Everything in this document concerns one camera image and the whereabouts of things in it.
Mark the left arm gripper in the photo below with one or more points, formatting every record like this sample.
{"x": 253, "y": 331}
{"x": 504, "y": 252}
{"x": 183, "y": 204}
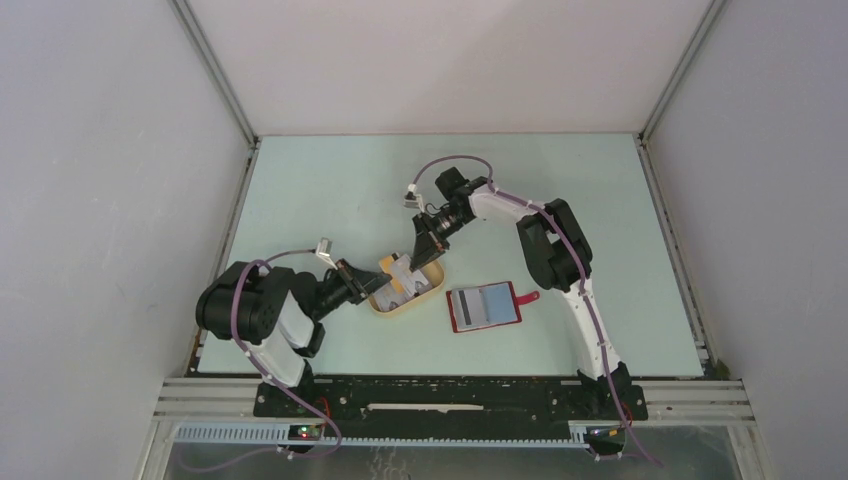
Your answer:
{"x": 359, "y": 283}

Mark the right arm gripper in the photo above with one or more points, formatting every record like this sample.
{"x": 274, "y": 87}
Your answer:
{"x": 429, "y": 245}

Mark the silver VIP card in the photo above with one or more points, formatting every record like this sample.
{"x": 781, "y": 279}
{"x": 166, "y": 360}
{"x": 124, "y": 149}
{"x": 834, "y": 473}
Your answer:
{"x": 404, "y": 268}

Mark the red leather card holder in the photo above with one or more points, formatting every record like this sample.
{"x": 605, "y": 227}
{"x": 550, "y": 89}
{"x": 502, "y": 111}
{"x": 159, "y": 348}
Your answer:
{"x": 503, "y": 305}

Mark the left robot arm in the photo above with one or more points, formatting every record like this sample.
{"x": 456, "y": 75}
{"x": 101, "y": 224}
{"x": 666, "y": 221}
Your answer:
{"x": 275, "y": 317}

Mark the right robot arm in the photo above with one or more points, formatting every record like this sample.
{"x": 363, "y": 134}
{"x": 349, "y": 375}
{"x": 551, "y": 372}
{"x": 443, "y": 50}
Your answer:
{"x": 556, "y": 254}

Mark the silver card behind gold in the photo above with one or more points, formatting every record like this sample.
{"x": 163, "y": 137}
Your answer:
{"x": 389, "y": 300}

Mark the gold card with stripe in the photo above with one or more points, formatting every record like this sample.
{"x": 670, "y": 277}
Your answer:
{"x": 387, "y": 265}

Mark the beige oval plastic tray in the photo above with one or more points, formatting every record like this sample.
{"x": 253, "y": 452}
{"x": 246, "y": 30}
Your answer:
{"x": 433, "y": 271}

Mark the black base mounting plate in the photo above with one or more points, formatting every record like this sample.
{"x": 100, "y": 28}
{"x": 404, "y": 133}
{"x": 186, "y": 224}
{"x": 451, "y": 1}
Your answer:
{"x": 486, "y": 408}

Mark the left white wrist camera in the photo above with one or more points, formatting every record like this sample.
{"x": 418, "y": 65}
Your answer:
{"x": 323, "y": 252}

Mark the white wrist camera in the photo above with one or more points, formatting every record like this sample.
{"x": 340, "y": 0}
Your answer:
{"x": 412, "y": 199}
{"x": 323, "y": 252}

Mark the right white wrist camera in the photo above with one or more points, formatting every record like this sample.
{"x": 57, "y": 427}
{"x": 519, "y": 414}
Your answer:
{"x": 412, "y": 199}

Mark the aluminium frame rail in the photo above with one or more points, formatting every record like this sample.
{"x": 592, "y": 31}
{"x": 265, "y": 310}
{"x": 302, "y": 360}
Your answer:
{"x": 232, "y": 409}

